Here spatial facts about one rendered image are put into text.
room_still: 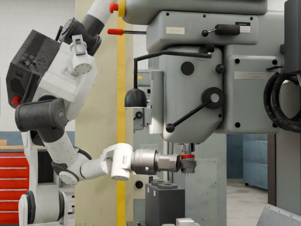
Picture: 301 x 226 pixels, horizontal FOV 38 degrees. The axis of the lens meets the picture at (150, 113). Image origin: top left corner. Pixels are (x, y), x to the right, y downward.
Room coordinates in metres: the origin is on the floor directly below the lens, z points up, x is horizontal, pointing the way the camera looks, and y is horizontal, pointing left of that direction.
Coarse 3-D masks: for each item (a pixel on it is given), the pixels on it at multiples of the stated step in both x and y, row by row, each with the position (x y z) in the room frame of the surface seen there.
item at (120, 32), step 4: (108, 32) 1.53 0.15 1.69; (112, 32) 1.53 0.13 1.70; (116, 32) 1.54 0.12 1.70; (120, 32) 1.54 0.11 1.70; (124, 32) 1.55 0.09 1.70; (128, 32) 1.55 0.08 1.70; (132, 32) 1.55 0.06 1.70; (136, 32) 1.55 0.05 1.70; (140, 32) 1.56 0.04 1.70; (144, 32) 1.56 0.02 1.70
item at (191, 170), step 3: (186, 159) 1.47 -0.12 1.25; (189, 159) 1.47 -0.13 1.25; (192, 159) 1.47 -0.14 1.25; (186, 168) 1.47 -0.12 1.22; (189, 168) 1.47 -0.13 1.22; (192, 168) 1.47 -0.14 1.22; (183, 171) 1.48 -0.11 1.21; (186, 171) 1.47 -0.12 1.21; (189, 171) 1.47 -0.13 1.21; (192, 171) 1.47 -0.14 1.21
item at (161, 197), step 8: (152, 184) 2.02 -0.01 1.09; (160, 184) 1.95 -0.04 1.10; (168, 184) 1.96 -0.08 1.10; (176, 184) 1.95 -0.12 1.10; (152, 192) 1.96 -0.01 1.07; (160, 192) 1.87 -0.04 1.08; (168, 192) 1.88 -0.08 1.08; (176, 192) 1.89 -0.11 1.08; (184, 192) 1.90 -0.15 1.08; (152, 200) 1.96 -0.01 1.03; (160, 200) 1.87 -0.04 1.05; (168, 200) 1.88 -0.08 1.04; (176, 200) 1.89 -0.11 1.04; (184, 200) 1.90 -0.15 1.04; (152, 208) 1.96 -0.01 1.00; (160, 208) 1.87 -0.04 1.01; (168, 208) 1.88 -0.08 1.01; (176, 208) 1.89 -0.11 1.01; (184, 208) 1.90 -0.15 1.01; (152, 216) 1.96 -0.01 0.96; (160, 216) 1.87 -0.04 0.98; (168, 216) 1.88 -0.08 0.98; (176, 216) 1.89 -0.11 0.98; (184, 216) 1.90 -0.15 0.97; (152, 224) 1.96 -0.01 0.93; (160, 224) 1.87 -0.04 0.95
